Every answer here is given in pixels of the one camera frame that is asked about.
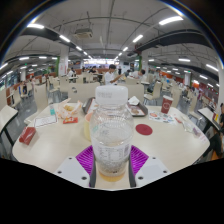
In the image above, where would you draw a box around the beige chair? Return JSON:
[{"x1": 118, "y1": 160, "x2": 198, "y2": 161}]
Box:
[
  {"x1": 124, "y1": 83, "x2": 145, "y2": 103},
  {"x1": 68, "y1": 82, "x2": 101, "y2": 103}
]

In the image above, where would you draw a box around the flat round red coaster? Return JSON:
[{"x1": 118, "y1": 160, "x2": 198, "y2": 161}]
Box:
[{"x1": 135, "y1": 123, "x2": 154, "y2": 136}]

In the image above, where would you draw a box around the group of beige chairs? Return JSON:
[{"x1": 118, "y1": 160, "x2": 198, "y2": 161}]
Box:
[{"x1": 0, "y1": 71, "x2": 224, "y2": 134}]

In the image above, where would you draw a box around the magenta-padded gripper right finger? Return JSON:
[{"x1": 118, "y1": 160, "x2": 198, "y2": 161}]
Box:
[{"x1": 128, "y1": 144, "x2": 172, "y2": 189}]

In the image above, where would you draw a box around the white crumpled napkin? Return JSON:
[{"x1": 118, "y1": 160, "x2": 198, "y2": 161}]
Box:
[{"x1": 128, "y1": 95, "x2": 140, "y2": 106}]

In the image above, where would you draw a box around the ceiling air conditioner unit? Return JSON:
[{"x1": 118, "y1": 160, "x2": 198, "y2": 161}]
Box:
[{"x1": 73, "y1": 28, "x2": 94, "y2": 40}]

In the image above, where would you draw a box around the person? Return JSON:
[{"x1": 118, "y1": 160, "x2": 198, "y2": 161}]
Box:
[
  {"x1": 131, "y1": 68, "x2": 147, "y2": 82},
  {"x1": 104, "y1": 63, "x2": 123, "y2": 86}
]

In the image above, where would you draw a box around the crumpled food wrapper bag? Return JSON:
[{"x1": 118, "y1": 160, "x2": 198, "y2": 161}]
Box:
[{"x1": 54, "y1": 99, "x2": 83, "y2": 120}]

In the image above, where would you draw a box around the clear plastic bottle white cap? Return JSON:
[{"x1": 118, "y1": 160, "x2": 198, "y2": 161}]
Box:
[{"x1": 89, "y1": 85, "x2": 135, "y2": 183}]

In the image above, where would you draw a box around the group of ceiling lights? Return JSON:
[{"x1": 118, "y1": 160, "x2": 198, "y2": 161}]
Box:
[{"x1": 0, "y1": 14, "x2": 224, "y2": 88}]

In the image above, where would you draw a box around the red paper cup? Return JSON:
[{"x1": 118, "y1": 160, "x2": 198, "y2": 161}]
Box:
[{"x1": 160, "y1": 95, "x2": 174, "y2": 115}]

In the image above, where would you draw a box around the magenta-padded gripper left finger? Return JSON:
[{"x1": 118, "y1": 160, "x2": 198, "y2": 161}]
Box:
[{"x1": 54, "y1": 144, "x2": 98, "y2": 189}]

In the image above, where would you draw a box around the clear plastic packet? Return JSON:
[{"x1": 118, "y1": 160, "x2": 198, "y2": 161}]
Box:
[{"x1": 181, "y1": 119, "x2": 203, "y2": 138}]

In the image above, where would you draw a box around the pale yellow cup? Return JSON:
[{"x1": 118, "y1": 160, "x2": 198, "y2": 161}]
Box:
[{"x1": 83, "y1": 111, "x2": 96, "y2": 141}]

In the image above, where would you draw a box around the white paper card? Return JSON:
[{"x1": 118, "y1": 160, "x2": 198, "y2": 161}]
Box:
[{"x1": 33, "y1": 114, "x2": 58, "y2": 129}]

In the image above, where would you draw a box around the dark tray with menu paper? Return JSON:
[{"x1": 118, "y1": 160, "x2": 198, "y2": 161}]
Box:
[{"x1": 82, "y1": 96, "x2": 149, "y2": 118}]

